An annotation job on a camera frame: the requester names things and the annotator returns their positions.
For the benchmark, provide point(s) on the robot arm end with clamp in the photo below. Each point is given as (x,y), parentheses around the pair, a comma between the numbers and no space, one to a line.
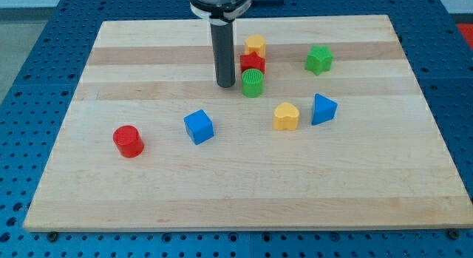
(219,12)

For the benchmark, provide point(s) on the blue cube block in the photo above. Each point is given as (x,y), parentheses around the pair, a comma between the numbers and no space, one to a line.
(199,126)

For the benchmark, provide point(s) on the green cylinder block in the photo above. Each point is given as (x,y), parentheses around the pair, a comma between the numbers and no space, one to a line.
(252,83)

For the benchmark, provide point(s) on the yellow heart block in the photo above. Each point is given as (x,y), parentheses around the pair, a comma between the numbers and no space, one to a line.
(286,117)

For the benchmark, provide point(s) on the red star block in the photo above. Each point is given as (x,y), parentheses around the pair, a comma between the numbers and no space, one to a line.
(252,61)

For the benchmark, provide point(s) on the yellow rounded block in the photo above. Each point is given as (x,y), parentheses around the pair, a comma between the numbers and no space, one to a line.
(257,44)

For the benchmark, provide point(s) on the wooden board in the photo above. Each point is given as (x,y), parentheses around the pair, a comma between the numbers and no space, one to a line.
(381,163)

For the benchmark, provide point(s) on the blue triangle block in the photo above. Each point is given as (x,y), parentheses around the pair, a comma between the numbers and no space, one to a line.
(324,109)

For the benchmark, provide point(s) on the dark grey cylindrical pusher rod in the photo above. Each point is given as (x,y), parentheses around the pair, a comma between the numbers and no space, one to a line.
(223,49)

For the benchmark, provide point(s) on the green star block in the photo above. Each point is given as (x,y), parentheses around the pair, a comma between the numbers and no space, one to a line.
(319,60)

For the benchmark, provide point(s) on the red cylinder block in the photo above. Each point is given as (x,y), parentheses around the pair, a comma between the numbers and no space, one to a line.
(128,141)

